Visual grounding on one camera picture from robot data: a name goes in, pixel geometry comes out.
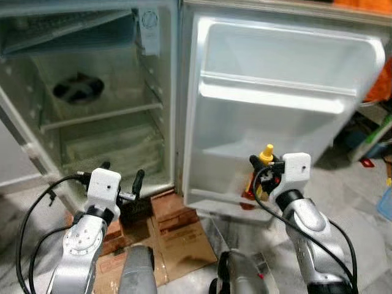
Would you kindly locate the silver right robot leg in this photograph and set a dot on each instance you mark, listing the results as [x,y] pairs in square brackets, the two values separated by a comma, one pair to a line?
[242,275]

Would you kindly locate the dark sauce bottle yellow cap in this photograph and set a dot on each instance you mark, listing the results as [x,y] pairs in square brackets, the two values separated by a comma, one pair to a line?
[267,153]

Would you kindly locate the silver left robot leg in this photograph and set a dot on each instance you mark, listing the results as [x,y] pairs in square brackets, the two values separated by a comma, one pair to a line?
[138,269]

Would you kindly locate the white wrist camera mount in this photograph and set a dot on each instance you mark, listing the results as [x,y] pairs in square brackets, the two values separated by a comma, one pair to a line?
[297,171]
[103,187]

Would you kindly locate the translucent blue chiller tray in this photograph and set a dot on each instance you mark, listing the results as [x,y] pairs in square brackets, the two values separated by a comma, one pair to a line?
[61,40]

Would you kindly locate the glass fridge shelf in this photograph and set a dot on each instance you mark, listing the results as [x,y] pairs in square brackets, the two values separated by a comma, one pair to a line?
[98,116]

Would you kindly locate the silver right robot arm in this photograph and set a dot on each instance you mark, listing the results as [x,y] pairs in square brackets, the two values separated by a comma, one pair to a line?
[306,226]

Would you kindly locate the white fridge thermostat box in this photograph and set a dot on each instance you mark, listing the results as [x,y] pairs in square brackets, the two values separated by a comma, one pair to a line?
[149,30]

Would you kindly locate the small white fridge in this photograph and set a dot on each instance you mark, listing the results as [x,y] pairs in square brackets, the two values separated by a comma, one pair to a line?
[116,79]

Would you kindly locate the green and white box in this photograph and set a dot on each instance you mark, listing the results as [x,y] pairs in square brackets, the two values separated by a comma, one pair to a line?
[376,131]

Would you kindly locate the white fridge door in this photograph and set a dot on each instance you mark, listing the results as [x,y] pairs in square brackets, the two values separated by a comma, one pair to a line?
[275,122]

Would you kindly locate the orange cloth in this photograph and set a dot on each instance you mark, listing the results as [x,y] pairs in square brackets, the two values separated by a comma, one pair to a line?
[383,79]

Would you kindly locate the flattened brown cardboard box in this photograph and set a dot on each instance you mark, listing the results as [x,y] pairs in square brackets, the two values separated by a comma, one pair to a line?
[184,245]

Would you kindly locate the black round fridge vent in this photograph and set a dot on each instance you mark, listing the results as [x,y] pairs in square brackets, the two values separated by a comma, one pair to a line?
[78,89]

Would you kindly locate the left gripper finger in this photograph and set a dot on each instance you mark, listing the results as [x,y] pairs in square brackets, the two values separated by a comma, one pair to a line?
[138,182]
[105,165]

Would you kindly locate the silver robot leg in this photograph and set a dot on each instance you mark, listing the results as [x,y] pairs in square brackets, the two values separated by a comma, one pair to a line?
[242,275]
[138,269]

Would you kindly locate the small red object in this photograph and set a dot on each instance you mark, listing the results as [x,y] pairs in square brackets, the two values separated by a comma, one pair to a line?
[367,162]

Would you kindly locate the light blue plastic tub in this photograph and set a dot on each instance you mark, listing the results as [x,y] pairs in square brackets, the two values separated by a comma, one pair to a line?
[386,205]

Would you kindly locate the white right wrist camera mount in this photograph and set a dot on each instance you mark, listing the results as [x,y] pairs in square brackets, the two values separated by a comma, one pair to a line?
[297,171]

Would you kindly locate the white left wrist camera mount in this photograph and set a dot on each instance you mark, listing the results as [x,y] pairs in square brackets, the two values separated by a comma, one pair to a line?
[103,187]

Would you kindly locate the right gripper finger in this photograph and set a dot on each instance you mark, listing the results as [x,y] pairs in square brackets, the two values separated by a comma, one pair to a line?
[254,162]
[278,164]

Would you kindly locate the clear crisper drawer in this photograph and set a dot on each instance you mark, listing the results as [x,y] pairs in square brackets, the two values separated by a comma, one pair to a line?
[110,153]

